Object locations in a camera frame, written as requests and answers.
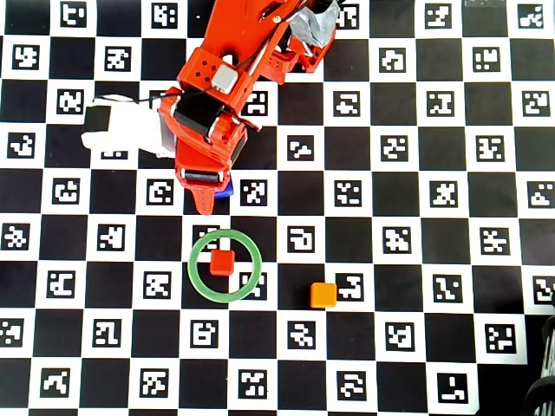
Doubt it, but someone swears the orange-red gripper body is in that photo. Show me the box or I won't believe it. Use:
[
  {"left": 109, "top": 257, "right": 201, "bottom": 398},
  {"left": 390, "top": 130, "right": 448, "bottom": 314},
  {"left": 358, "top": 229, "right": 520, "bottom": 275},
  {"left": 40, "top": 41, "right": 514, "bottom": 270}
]
[{"left": 156, "top": 88, "right": 264, "bottom": 192}]

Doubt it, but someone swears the black white marker mat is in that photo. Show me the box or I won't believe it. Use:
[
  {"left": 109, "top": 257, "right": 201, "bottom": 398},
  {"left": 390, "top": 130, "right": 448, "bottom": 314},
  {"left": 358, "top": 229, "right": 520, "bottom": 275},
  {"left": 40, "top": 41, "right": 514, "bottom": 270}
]
[{"left": 0, "top": 0, "right": 555, "bottom": 416}]

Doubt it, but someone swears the orange cube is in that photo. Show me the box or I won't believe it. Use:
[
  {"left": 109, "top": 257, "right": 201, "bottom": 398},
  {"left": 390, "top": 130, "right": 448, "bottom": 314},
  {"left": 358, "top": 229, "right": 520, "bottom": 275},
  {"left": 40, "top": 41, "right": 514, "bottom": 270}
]
[{"left": 310, "top": 282, "right": 338, "bottom": 309}]

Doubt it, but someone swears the green ring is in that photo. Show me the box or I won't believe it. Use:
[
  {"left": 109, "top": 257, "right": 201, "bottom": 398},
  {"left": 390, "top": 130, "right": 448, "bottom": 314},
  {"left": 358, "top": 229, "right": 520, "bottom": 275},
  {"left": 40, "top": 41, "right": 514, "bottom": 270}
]
[{"left": 186, "top": 228, "right": 264, "bottom": 303}]

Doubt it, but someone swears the thin black camera cable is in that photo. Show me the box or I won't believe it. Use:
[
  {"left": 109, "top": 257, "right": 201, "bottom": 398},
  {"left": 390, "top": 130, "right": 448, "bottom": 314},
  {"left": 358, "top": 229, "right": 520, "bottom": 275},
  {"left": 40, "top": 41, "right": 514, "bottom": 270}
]
[{"left": 93, "top": 88, "right": 187, "bottom": 105}]

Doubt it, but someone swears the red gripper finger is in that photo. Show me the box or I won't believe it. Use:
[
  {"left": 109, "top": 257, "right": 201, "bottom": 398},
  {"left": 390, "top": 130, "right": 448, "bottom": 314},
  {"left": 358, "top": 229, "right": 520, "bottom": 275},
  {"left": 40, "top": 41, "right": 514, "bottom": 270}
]
[{"left": 186, "top": 186, "right": 218, "bottom": 216}]

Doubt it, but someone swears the blue cube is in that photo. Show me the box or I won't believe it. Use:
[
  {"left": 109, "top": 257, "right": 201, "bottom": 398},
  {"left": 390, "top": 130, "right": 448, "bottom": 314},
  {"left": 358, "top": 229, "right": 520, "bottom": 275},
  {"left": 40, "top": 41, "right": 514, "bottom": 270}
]
[{"left": 214, "top": 177, "right": 236, "bottom": 199}]

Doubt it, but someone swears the orange-red robot base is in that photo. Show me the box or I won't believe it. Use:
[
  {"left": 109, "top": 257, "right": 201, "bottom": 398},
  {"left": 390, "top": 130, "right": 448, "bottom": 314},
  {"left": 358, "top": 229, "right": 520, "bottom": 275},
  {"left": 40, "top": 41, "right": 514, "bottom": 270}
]
[{"left": 259, "top": 36, "right": 337, "bottom": 86}]

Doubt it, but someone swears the small grey square module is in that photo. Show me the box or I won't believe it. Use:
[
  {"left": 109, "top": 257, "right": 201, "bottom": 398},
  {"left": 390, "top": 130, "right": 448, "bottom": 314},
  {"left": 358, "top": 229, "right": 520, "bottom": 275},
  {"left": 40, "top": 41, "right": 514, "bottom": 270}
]
[{"left": 211, "top": 63, "right": 239, "bottom": 93}]

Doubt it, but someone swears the red cube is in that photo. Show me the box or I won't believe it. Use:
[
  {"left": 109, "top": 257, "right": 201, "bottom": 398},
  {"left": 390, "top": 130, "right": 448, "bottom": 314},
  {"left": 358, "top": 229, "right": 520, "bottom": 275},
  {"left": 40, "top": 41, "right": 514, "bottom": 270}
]
[{"left": 209, "top": 249, "right": 237, "bottom": 276}]

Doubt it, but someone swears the grey tape wrap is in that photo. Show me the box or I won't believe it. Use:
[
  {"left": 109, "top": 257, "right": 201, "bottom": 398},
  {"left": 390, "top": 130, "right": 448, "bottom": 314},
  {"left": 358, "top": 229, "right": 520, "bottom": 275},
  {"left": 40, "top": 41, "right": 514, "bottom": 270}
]
[{"left": 289, "top": 6, "right": 338, "bottom": 49}]

